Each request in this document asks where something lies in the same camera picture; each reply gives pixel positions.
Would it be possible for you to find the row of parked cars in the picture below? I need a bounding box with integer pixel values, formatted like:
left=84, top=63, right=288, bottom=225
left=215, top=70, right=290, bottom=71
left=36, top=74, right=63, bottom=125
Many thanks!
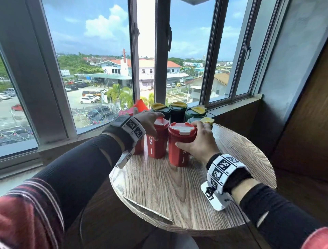
left=64, top=77, right=108, bottom=104

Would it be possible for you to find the white tagged wrist camera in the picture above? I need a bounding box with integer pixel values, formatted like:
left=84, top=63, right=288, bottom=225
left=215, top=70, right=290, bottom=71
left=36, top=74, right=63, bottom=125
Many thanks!
left=102, top=114, right=147, bottom=170
left=201, top=153, right=254, bottom=212

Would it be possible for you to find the person's right hand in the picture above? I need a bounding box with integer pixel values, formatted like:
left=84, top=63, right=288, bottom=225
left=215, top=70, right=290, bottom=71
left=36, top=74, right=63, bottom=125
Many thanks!
left=175, top=120, right=221, bottom=165

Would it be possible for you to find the dark window sill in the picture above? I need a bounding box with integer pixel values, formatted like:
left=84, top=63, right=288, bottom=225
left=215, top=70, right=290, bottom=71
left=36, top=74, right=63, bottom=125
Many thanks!
left=0, top=93, right=263, bottom=180

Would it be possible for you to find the person's left hand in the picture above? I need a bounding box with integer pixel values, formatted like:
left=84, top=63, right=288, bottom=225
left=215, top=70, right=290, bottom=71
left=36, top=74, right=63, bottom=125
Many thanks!
left=133, top=110, right=166, bottom=141

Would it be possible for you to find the green palm tree cluster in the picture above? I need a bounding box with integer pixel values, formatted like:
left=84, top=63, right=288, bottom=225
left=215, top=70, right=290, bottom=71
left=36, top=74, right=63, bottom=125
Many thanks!
left=106, top=83, right=134, bottom=108

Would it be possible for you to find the dark grey window frame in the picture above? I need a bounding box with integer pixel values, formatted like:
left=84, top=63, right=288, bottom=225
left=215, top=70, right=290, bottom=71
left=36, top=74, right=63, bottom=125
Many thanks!
left=0, top=0, right=290, bottom=165

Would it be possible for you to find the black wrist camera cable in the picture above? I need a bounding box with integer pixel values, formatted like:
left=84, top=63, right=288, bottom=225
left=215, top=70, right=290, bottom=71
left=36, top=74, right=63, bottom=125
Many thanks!
left=225, top=199, right=259, bottom=249

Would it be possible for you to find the person's left forearm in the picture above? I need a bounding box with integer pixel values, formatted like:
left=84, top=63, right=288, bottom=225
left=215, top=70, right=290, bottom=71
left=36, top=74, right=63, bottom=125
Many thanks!
left=33, top=133, right=126, bottom=231

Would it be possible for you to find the red plaid shirt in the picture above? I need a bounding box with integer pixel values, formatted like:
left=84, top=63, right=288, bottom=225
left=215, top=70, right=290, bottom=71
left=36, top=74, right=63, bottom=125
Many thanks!
left=0, top=178, right=328, bottom=249

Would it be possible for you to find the round wooden table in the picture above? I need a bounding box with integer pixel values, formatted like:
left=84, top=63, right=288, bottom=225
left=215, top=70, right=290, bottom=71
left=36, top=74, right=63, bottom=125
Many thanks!
left=109, top=123, right=277, bottom=230

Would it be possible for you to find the person's right forearm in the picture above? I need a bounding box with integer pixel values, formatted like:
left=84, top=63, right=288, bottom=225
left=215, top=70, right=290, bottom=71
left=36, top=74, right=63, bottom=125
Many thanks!
left=232, top=178, right=325, bottom=249

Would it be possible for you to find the red flag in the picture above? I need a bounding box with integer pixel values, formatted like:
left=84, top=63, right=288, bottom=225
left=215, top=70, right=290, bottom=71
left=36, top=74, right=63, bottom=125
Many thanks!
left=133, top=99, right=150, bottom=113

